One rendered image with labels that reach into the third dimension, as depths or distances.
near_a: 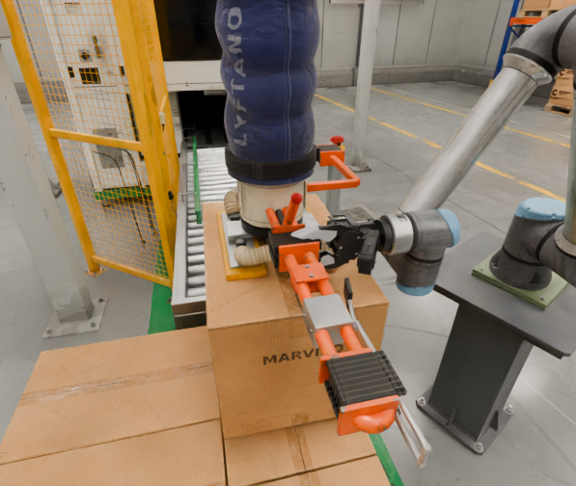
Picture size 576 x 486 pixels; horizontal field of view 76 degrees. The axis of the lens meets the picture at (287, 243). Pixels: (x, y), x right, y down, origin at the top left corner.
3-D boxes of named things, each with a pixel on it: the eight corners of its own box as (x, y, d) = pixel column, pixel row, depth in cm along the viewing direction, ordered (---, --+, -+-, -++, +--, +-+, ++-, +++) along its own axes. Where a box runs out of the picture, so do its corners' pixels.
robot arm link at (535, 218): (530, 233, 131) (548, 189, 121) (571, 261, 117) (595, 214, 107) (492, 240, 128) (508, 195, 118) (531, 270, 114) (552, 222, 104)
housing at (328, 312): (300, 318, 62) (301, 298, 60) (338, 312, 64) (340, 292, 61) (312, 349, 57) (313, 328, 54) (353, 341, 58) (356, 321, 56)
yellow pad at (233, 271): (216, 216, 115) (214, 202, 112) (248, 213, 117) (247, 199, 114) (226, 282, 87) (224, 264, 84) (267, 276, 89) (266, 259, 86)
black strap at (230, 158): (222, 151, 99) (220, 137, 97) (304, 146, 104) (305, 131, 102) (230, 183, 80) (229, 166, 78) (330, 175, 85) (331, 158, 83)
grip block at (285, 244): (267, 250, 80) (267, 227, 77) (311, 245, 82) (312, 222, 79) (275, 273, 74) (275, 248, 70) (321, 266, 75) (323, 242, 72)
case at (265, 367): (214, 294, 145) (202, 202, 124) (312, 282, 152) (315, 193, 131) (224, 440, 95) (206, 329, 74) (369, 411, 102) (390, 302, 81)
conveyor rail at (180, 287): (183, 161, 345) (180, 141, 335) (189, 161, 346) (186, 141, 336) (178, 337, 153) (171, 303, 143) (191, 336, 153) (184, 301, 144)
